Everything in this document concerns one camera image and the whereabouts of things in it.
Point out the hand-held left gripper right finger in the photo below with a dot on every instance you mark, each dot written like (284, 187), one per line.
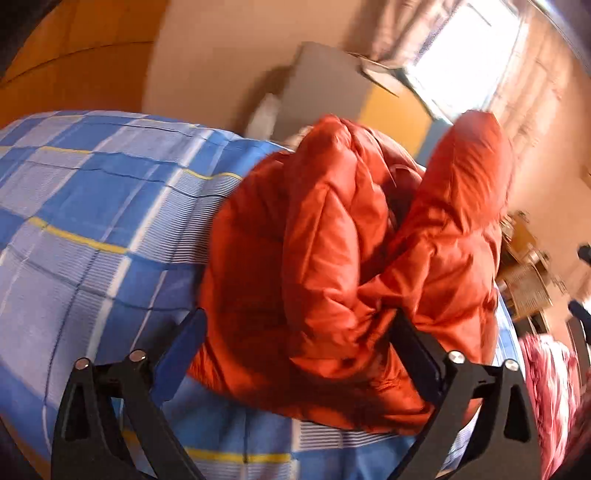
(415, 357)

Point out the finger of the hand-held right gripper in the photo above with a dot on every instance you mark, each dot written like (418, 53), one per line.
(585, 253)
(582, 318)

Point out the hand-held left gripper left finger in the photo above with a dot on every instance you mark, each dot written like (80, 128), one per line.
(180, 350)

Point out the orange puffer jacket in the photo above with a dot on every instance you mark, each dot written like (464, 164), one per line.
(323, 240)

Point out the cluttered wooden desk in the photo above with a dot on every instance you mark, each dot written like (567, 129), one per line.
(521, 240)

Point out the rattan chair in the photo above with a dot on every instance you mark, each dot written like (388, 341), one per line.
(524, 290)

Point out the pink ruffled blanket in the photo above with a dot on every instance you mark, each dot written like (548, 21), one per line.
(549, 392)

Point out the blue plaid bed sheet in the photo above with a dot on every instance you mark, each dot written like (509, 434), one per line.
(101, 207)

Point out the window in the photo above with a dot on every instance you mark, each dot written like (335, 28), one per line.
(461, 55)

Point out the grey yellow blue headboard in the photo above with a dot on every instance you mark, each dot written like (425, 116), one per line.
(323, 83)

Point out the short patterned beige curtain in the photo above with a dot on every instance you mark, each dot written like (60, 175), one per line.
(397, 27)

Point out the wooden panelled wardrobe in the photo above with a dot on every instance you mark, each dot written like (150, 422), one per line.
(69, 60)

